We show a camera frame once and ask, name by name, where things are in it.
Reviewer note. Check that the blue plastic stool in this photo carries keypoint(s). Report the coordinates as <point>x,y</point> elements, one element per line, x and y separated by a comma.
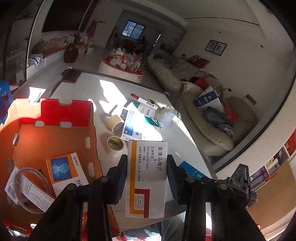
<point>5,97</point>

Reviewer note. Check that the white tape roll brown core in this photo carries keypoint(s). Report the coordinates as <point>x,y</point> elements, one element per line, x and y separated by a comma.
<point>111,150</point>

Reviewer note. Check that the orange white blue-picture medicine box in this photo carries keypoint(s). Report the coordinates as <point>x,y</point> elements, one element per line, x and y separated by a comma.
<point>62,169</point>

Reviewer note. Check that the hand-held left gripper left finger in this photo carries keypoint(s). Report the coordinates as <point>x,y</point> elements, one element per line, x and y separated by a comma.
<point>121,180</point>

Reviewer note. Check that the white orange-striped medicine box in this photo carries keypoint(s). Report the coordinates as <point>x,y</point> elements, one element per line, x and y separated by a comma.
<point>148,166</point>

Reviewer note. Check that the white blue paper bag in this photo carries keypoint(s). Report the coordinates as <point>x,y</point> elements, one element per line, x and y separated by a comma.
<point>207,98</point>

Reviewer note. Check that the transparent plastic box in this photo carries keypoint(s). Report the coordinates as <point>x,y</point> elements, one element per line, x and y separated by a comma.
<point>170,118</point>

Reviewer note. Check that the narrow white barcode medicine box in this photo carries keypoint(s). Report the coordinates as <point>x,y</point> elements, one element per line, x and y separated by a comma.
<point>148,104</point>

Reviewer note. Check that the row of colourful packets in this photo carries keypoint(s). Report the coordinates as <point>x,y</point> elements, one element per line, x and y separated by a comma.
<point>78,41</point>

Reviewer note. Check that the blue medicine box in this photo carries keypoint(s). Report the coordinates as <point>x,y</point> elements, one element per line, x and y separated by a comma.
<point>194,171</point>

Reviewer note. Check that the beige tape roll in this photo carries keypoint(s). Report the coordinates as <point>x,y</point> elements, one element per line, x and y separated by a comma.
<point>111,121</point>

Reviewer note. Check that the white teal medicine box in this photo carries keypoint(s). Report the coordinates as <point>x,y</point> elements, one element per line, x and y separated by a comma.
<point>151,121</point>

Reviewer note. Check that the framed wall picture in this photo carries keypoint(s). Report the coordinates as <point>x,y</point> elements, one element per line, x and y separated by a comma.
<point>219,48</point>
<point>210,45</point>

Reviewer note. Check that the beige lounge chair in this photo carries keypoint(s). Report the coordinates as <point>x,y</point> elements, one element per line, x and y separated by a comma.
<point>208,136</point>

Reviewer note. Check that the black television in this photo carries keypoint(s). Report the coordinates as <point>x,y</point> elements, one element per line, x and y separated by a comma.
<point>67,16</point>

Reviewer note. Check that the glass display cabinet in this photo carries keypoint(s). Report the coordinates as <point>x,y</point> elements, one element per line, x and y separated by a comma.
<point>13,58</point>

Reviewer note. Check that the red patterned bag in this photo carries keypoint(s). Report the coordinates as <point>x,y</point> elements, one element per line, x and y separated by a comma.
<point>230,113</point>

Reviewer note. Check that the green potted plant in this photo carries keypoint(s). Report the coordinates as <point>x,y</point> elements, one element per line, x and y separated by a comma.
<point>40,46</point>

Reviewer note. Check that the dark red basket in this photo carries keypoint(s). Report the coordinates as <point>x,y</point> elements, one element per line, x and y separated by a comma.
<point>70,54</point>

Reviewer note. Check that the white low console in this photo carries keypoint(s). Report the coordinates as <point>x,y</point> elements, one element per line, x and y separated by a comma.
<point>50,60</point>

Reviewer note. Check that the white printed leaflet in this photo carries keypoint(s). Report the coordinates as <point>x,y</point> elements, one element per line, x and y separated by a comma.
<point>34,194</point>

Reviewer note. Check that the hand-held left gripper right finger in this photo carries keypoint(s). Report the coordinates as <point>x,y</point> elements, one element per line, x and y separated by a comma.
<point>173,183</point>

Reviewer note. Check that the red-cased smartphone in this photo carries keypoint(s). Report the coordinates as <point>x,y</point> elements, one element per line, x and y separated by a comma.
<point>70,76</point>

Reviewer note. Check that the white sofa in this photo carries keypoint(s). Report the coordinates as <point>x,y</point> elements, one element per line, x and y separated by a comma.
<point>164,71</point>

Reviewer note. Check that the pile of clothes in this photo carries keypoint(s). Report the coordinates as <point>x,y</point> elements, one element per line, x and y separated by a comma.
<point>217,118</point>

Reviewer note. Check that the cluster of bottles and packets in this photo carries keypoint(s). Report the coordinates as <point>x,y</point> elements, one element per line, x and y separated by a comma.
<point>124,59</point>

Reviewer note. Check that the red cardboard box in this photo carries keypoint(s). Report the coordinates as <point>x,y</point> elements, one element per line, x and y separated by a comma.
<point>57,139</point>

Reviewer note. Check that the dark window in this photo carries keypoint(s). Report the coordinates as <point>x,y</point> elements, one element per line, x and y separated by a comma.
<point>133,29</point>

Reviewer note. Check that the striped plastic bag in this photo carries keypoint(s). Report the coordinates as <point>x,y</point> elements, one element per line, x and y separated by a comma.
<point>35,59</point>

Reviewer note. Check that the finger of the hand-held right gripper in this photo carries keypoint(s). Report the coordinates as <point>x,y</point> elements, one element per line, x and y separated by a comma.
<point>241,176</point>

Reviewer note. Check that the red hanging ornament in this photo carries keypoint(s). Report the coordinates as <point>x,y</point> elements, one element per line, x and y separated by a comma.
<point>92,29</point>

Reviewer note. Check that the red cushion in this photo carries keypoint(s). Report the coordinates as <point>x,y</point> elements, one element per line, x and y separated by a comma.
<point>197,61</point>

